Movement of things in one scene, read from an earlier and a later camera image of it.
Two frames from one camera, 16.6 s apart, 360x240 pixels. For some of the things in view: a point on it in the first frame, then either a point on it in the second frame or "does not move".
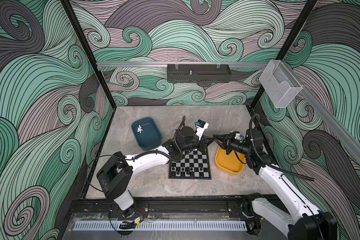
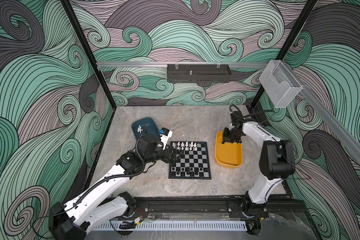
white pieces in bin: [139, 129] does not move
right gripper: [228, 142] -> [226, 138]
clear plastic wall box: [279, 83] does not move
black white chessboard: [194, 164] does not move
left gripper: [202, 145] -> [173, 158]
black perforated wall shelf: [198, 73] does not move
